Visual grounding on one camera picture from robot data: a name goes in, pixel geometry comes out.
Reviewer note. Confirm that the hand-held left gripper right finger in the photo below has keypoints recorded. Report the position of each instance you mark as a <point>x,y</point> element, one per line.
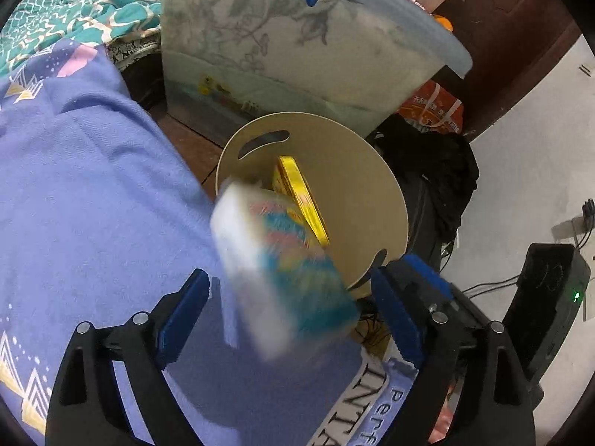
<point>395,316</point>

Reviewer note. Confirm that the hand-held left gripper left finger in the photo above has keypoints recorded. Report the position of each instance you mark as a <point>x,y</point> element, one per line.
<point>181,320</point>

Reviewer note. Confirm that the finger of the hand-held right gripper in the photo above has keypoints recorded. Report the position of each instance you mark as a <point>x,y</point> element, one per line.
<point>430,276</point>

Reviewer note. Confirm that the white teal carton box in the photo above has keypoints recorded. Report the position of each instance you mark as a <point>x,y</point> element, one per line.
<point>279,265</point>

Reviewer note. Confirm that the beige round waste bin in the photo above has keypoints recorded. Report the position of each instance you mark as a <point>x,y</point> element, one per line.
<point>353,181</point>

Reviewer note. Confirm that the black power adapter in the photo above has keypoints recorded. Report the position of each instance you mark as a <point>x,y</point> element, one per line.
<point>588,213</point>

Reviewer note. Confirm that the black cloth bag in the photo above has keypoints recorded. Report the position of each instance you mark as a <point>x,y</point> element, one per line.
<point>437,172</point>

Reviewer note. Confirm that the blue printed blanket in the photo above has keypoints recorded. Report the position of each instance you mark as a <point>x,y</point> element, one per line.
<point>93,195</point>

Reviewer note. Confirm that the yellow gold box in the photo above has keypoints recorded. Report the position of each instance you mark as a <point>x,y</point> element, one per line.
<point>297,186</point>

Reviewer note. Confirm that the orange plastic bag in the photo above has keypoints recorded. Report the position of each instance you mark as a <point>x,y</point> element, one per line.
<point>432,107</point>

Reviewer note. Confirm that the brown wooden door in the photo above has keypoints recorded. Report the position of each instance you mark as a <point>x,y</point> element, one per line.
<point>511,32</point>

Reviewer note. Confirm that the translucent plastic storage box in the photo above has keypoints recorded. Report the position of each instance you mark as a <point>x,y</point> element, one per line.
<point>279,55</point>

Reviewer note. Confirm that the black white patterned cloth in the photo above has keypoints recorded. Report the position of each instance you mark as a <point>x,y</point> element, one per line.
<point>132,50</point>

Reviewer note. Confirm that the teal patterned cloth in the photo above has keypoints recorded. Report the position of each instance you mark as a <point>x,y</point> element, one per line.
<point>93,4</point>

